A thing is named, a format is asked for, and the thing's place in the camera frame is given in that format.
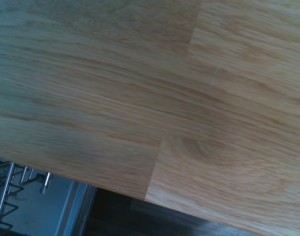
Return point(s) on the open dishwasher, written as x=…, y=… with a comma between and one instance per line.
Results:
x=73, y=209

